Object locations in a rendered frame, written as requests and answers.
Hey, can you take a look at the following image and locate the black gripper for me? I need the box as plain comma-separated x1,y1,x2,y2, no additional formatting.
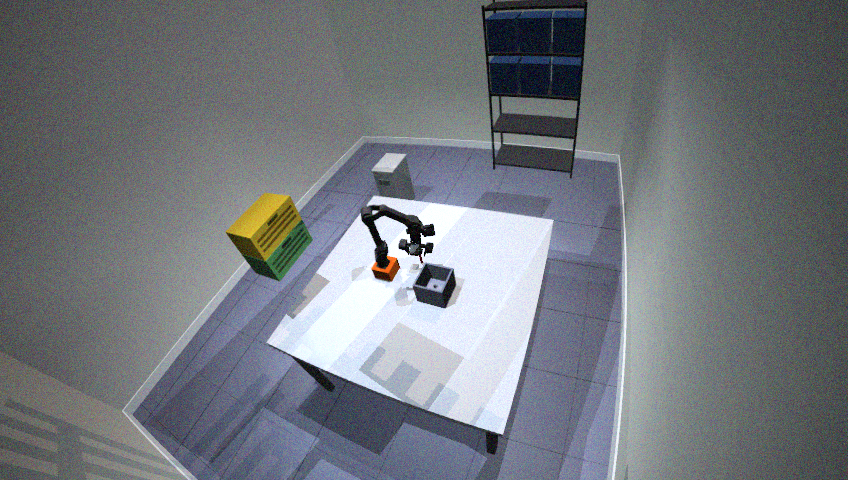
398,238,434,257

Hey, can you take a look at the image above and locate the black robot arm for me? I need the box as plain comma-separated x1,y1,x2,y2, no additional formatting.
361,204,435,269

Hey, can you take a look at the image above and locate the white plate with hole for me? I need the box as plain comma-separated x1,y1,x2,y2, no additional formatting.
426,278,445,291

